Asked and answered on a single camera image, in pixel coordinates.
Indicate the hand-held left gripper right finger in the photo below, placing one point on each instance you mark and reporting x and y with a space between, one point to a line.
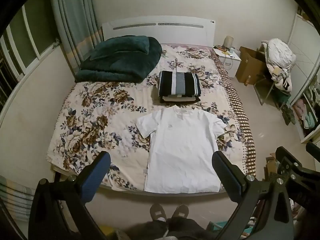
225 177

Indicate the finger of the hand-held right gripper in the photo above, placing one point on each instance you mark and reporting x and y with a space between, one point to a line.
313 148
290 163

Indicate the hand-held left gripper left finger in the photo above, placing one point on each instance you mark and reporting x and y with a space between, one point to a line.
96 177

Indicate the white T-shirt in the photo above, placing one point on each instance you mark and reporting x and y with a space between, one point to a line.
182 150

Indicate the small cardboard box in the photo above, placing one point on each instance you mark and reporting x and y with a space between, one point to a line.
271 167

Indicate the pair of dark shoes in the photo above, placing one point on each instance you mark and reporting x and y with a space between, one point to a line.
289 115

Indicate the grey slipper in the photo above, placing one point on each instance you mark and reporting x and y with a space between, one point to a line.
180 212
158 212

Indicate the floral bed sheet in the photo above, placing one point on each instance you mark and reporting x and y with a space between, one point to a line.
100 120

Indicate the white wardrobe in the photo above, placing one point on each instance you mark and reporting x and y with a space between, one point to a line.
306 80

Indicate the metal folding chair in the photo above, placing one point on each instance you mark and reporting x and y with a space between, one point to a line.
265 90

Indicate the pale striped cloth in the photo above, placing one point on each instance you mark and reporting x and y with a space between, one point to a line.
15 195

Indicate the beige folded garment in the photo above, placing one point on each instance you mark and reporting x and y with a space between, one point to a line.
178 98

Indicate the brown cardboard box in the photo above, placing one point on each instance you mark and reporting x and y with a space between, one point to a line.
251 65

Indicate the white nightstand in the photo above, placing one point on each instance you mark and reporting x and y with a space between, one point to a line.
231 62

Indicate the dark green blanket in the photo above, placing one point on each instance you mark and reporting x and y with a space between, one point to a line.
120 57

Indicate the beige table lamp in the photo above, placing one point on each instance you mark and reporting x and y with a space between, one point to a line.
228 42

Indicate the green striped curtain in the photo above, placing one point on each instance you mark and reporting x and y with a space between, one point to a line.
75 25

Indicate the white headboard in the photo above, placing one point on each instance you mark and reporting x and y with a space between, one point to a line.
160 31

